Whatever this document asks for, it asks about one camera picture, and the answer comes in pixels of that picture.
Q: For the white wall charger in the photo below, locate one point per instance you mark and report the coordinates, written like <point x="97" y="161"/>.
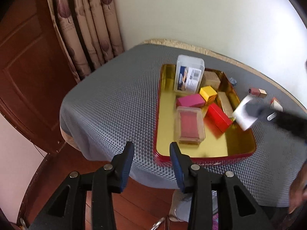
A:
<point x="241" y="117"/>

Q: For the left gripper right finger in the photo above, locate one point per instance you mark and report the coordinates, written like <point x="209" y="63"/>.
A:
<point x="185" y="171"/>

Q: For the tan cardboard cube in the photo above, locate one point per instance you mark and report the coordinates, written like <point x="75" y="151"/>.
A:
<point x="211" y="79"/>

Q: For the yellow cube box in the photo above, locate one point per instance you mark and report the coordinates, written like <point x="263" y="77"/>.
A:
<point x="208" y="94"/>

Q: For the beige patterned curtain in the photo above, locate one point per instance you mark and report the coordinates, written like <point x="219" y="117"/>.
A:
<point x="88" y="32"/>

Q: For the pink lip gloss gold cap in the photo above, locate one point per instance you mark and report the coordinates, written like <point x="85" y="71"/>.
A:
<point x="257" y="92"/>

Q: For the clear box with pink packet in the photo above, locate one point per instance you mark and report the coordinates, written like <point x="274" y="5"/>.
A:
<point x="189" y="127"/>

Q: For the pink rectangular block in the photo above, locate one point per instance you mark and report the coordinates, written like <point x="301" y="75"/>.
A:
<point x="191" y="101"/>

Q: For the grey honeycomb table mat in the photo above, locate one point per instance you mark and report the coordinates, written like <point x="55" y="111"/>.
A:
<point x="117" y="103"/>

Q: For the gold rectangular bar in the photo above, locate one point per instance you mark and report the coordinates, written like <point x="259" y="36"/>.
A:
<point x="224" y="104"/>

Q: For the red gold toffee tin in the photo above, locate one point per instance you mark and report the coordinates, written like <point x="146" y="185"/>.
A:
<point x="217" y="148"/>

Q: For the person's hand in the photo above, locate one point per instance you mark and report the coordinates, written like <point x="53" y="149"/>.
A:
<point x="297" y="192"/>

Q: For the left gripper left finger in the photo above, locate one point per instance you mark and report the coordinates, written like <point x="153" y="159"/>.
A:
<point x="118" y="171"/>

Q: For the clear box with label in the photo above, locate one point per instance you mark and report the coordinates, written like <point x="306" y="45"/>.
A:
<point x="188" y="74"/>

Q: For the brown wooden door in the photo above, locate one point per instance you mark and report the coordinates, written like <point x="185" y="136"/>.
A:
<point x="35" y="75"/>

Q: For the red rectangular box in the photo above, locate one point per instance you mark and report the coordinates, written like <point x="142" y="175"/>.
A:
<point x="218" y="117"/>

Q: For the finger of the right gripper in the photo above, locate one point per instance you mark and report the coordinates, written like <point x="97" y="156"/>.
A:
<point x="261" y="112"/>

